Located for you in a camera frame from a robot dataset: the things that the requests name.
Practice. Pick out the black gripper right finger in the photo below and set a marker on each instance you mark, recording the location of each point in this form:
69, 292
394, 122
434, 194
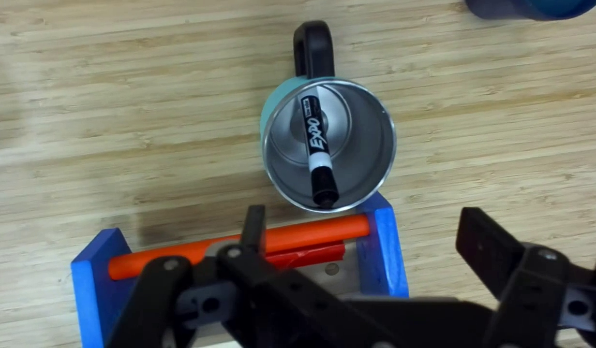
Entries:
543, 296

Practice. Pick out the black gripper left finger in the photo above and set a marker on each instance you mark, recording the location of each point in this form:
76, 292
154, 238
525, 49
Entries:
163, 302

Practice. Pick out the black Expo dry-erase marker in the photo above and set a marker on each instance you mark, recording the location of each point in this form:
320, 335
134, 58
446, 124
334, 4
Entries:
318, 147

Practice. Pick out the dark blue plastic cup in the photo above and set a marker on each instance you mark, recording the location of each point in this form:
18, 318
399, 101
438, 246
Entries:
537, 8

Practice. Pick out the blue wooden toy workbench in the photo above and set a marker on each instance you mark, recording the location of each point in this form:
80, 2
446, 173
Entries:
96, 283

